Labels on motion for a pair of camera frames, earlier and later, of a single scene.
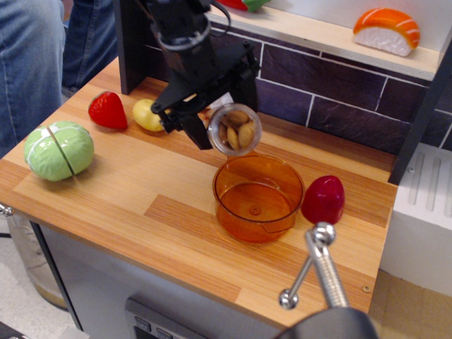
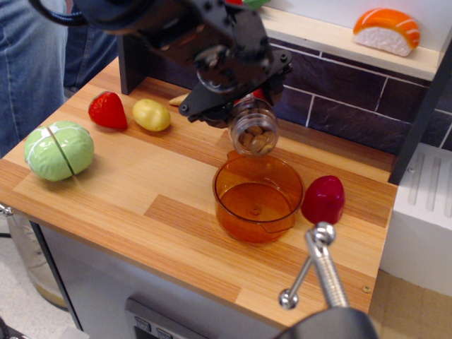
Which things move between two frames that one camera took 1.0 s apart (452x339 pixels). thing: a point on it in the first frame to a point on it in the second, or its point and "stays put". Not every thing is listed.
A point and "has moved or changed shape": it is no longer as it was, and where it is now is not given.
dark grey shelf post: [428, 104] stays put
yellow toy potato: [145, 117] stays put
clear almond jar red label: [234, 129] has moved or changed shape
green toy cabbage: [56, 151] stays put
